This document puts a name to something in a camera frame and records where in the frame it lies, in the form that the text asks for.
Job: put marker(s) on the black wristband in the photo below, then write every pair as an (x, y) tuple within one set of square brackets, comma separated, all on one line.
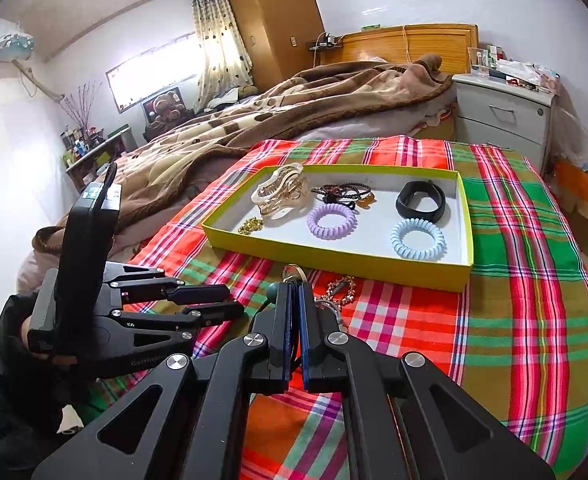
[(436, 205)]

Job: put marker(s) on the grey nightstand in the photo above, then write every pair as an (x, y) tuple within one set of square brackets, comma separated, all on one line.
[(503, 115)]

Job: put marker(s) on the power strip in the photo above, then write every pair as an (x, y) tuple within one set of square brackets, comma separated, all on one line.
[(326, 42)]

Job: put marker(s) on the orange box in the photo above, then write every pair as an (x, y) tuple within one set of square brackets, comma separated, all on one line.
[(578, 185)]

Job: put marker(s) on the brown patterned blanket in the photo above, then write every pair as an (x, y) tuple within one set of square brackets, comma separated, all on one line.
[(224, 130)]

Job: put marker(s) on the yellow cardboard box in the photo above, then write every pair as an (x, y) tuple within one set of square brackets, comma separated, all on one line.
[(344, 260)]

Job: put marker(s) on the clear hair claw clip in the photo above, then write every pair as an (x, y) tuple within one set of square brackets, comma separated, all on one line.
[(274, 195)]

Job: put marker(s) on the assorted boxes and packets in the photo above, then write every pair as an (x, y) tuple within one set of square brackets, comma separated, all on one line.
[(523, 70)]

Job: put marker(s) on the person's left forearm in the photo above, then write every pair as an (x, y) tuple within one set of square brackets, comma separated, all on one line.
[(4, 400)]

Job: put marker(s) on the covered air conditioner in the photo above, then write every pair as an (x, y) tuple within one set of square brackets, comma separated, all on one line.
[(4, 42)]

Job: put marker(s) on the window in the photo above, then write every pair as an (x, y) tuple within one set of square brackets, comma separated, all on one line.
[(149, 75)]

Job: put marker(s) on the plaid bed cloth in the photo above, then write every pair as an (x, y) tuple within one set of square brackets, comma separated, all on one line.
[(523, 285)]

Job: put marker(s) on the wooden wardrobe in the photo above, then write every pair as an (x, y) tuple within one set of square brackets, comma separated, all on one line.
[(274, 20)]

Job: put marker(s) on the clear glass container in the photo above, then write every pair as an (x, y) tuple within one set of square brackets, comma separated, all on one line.
[(477, 60)]

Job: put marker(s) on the dotted curtain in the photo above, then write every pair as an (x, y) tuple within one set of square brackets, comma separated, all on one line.
[(219, 45)]

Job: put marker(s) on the person's left hand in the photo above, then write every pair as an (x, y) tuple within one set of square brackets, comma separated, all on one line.
[(26, 334)]

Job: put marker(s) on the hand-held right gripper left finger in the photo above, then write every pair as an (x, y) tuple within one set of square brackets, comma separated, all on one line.
[(288, 325)]

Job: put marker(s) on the shelf with bottles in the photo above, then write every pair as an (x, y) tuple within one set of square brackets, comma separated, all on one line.
[(94, 157)]

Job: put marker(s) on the wooden headboard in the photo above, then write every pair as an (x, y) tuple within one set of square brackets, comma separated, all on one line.
[(413, 45)]

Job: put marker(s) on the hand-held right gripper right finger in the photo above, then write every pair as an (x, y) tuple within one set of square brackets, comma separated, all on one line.
[(305, 330)]

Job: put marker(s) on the dried branches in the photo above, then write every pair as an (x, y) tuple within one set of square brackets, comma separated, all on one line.
[(81, 107)]

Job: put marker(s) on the brown teddy bear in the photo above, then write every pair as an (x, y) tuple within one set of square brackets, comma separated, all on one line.
[(164, 107)]

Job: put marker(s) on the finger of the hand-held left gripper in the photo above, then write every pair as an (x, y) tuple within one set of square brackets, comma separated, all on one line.
[(199, 293), (219, 312)]

